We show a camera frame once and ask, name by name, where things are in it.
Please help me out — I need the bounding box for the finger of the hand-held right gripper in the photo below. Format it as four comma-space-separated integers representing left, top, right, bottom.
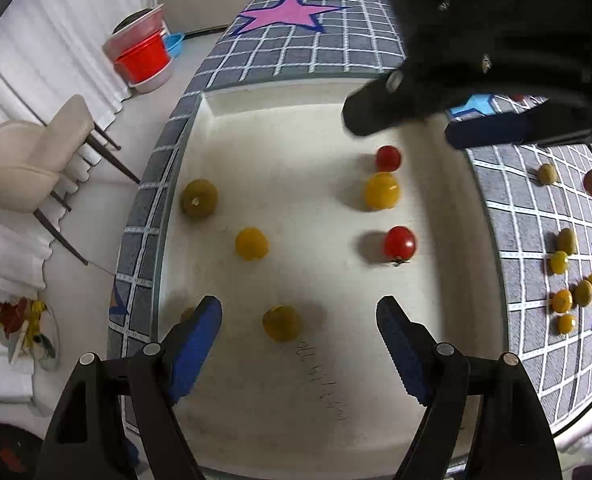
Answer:
444, 101, 592, 150
342, 69, 449, 137

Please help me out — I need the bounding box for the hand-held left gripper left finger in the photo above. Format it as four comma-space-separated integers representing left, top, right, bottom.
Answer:
35, 295, 224, 480

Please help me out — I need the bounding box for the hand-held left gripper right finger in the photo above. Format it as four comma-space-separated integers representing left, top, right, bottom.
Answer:
375, 295, 563, 480

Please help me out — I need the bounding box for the red cherry tomato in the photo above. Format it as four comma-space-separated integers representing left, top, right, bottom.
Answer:
375, 145, 403, 173
383, 225, 418, 267

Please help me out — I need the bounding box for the yellow cherry tomato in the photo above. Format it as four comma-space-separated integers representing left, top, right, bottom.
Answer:
364, 172, 401, 212
234, 227, 269, 262
262, 305, 303, 344

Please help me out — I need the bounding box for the white tray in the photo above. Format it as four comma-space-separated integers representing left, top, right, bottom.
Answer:
148, 80, 508, 476

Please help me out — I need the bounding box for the grey checked star tablecloth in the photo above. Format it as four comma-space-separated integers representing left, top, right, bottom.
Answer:
107, 0, 592, 441

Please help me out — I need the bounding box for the cluster of yellow cherry tomatoes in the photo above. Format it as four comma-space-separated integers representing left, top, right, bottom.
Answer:
547, 227, 592, 337

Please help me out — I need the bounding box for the colourful clutter pile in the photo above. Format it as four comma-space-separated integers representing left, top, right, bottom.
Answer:
0, 296, 59, 372

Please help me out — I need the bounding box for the blue plastic basin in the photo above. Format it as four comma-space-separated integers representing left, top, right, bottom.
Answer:
163, 33, 186, 60

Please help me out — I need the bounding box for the white plastic basin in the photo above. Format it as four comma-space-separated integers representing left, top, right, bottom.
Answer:
127, 62, 174, 94

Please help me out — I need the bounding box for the red plastic basin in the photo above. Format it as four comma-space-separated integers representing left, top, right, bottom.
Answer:
114, 31, 172, 82

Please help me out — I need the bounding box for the beige upholstered chair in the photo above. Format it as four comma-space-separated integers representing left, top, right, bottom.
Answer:
0, 94, 143, 267

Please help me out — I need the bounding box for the white curtain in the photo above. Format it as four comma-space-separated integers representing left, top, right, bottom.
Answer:
0, 0, 149, 401

